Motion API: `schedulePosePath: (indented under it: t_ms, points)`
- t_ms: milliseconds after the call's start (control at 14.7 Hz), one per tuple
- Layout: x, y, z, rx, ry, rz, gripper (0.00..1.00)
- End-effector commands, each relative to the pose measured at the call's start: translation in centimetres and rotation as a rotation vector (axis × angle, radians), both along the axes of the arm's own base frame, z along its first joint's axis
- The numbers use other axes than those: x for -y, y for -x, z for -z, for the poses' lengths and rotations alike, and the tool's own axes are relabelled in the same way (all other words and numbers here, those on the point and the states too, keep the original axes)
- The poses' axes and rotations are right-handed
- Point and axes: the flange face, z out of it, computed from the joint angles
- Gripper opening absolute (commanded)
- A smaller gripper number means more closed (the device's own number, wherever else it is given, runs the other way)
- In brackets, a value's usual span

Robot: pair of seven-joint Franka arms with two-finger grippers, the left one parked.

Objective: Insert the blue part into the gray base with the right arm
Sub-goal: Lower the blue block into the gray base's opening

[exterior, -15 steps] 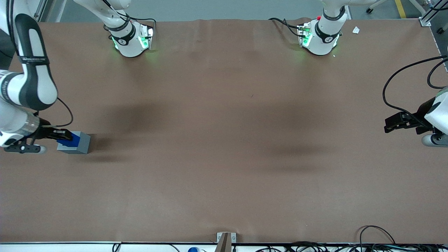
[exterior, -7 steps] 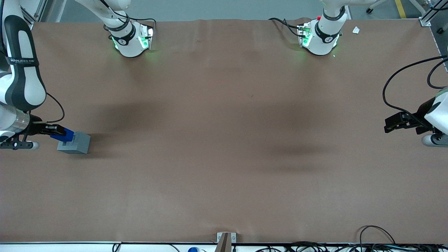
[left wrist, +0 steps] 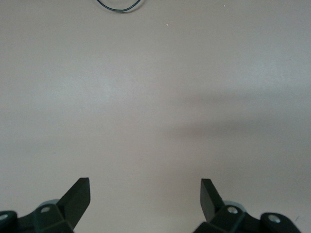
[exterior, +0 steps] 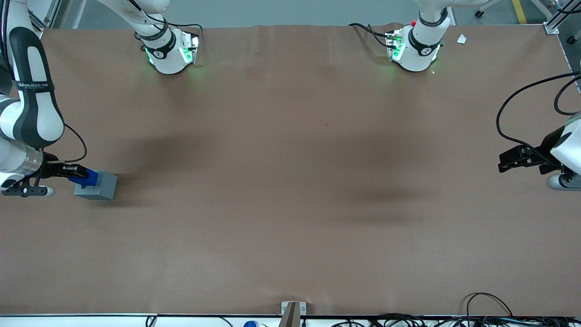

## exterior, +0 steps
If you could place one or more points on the metal bracket plate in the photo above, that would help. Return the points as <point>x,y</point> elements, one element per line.
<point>285,306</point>

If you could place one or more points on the brown table cover sheet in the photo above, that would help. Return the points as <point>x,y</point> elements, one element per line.
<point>290,204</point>

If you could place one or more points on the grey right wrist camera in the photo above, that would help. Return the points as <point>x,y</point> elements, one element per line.
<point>32,191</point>

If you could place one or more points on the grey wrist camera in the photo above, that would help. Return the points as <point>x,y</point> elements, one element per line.
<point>563,181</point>
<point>32,191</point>

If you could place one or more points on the white table edge rail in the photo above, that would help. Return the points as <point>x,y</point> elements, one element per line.
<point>91,320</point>

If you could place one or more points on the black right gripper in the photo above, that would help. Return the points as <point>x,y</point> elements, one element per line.
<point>51,170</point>

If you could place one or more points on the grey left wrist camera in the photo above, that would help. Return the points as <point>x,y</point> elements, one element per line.
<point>563,181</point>

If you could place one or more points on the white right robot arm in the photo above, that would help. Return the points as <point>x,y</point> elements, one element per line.
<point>36,109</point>

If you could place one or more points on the blue plastic part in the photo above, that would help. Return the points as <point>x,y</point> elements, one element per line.
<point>91,178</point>

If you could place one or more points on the gray square base block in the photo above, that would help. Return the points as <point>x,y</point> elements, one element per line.
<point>104,187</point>

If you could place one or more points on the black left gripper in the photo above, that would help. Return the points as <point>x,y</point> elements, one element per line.
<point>546,154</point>

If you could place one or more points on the white paper scrap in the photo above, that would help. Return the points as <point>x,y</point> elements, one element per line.
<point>461,39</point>

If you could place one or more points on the aluminium frame profile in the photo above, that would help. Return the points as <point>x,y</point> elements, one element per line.
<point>37,22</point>
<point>551,25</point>

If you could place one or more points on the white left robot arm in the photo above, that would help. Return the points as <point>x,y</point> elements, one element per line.
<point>420,50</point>

